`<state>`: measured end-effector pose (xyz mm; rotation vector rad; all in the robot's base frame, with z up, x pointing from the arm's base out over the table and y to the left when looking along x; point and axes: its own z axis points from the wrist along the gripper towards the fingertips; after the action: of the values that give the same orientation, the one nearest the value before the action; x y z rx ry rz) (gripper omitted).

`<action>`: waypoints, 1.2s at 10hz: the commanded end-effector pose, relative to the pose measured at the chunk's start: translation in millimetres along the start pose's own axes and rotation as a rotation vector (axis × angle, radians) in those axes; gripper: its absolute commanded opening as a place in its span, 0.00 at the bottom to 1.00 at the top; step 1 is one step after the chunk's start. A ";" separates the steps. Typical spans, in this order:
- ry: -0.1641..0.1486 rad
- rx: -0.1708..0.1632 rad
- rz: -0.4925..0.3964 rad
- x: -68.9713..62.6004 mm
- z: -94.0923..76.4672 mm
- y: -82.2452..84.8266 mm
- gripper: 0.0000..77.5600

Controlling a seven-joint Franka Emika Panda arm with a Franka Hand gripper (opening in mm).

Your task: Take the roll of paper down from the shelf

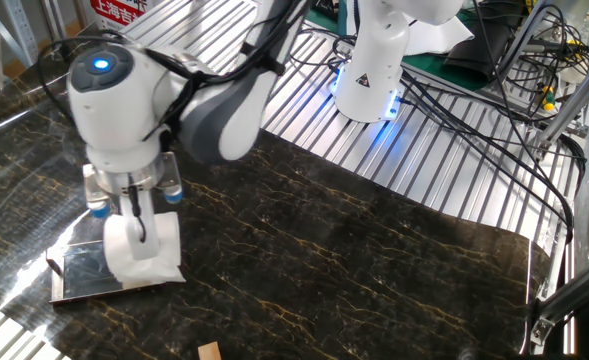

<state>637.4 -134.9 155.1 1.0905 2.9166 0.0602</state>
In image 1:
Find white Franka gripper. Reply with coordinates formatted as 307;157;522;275
117;188;162;262

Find white paper roll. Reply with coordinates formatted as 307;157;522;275
102;210;187;291

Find small wooden cube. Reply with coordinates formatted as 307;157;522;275
196;341;223;360

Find black marble pattern mat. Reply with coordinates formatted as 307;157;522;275
0;27;554;360

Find white box red lettering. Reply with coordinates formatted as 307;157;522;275
88;0;151;32

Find green table mat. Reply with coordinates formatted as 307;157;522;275
304;0;493;93

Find black bag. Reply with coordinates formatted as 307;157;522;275
442;0;523;85

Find yellow green screwdriver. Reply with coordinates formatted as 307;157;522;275
540;83;559;113

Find grey wrist bracket blue ends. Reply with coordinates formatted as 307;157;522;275
82;151;185;220

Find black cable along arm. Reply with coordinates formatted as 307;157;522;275
35;0;316;147

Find black power cable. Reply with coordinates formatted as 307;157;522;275
288;29;589;244

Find slanted aluminium frame profile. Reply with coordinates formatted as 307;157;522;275
532;47;589;159

